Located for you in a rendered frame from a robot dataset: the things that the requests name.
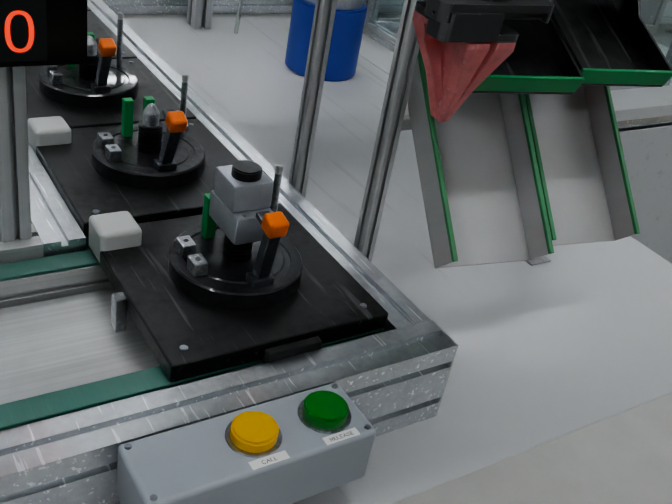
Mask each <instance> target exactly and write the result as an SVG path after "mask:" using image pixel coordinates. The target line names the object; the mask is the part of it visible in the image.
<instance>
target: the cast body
mask: <svg viewBox="0 0 672 504"><path fill-rule="evenodd" d="M273 186H274V183H273V181H272V180H271V179H270V178H269V177H268V176H267V175H266V174H265V173H264V172H263V171H262V167H261V166H260V165H259V164H258V163H256V162H253V161H249V160H240V161H237V162H235V163H233V165H227V166H219V167H217V168H216V174H215V185H214V190H211V196H210V207H209V215H210V216H211V218H212V219H213V220H214V221H215V222H216V224H217V225H218V226H219V227H220V228H221V230H222V231H223V232H224V233H225V234H226V236H227V237H228V238H229V239H230V241H231V242H232V243H233V244H234V245H240V244H246V243H252V242H258V241H261V240H262V237H263V233H264V230H263V229H262V227H261V225H260V223H259V221H258V220H257V218H256V213H257V212H262V211H269V212H270V213H272V212H273V211H272V210H271V209H270V208H269V207H270V206H271V201H272V194H273Z"/></svg>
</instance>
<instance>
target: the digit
mask: <svg viewBox="0 0 672 504"><path fill-rule="evenodd" d="M43 60H47V19H46V0H0V62H15V61H43Z"/></svg>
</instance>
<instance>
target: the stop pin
mask: <svg viewBox="0 0 672 504"><path fill-rule="evenodd" d="M126 319H127V298H126V296H125V295H124V293H123V292H118V293H113V294H112V298H111V326H112V328H113V330H114V331H115V332H121V331H125V330H126Z"/></svg>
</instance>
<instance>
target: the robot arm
mask: <svg viewBox="0 0 672 504"><path fill-rule="evenodd" d="M553 8H554V3H552V2H550V1H548V0H423V1H417V2H416V6H415V10H414V14H413V18H412V20H413V24H414V28H415V32H416V36H417V40H418V43H419V47H420V51H421V55H422V59H423V63H424V67H425V71H426V77H427V86H428V95H429V104H430V113H431V116H433V117H434V118H435V119H437V120H438V121H439V122H441V123H442V122H447V121H448V120H449V119H450V118H451V117H452V115H453V114H454V113H455V112H456V111H457V110H458V108H459V107H460V106H461V105H462V104H463V102H464V101H465V100H466V99H467V98H468V96H469V95H470V94H471V93H472V92H473V91H474V90H475V89H476V88H477V87H478V86H479V85H480V84H481V83H482V82H483V81H484V80H485V79H486V78H487V77H488V76H489V75H490V74H491V73H492V72H493V71H494V70H495V69H496V68H497V67H498V66H499V65H500V64H501V63H502V62H503V61H504V60H505V59H506V58H507V57H509V56H510V55H511V54H512V53H513V51H514V48H515V45H516V42H517V39H518V36H519V33H518V32H517V31H515V30H513V29H511V28H510V27H508V26H506V25H504V24H503V21H504V20H541V21H542V22H544V23H546V24H547V23H549V20H550V17H551V14H552V11H553Z"/></svg>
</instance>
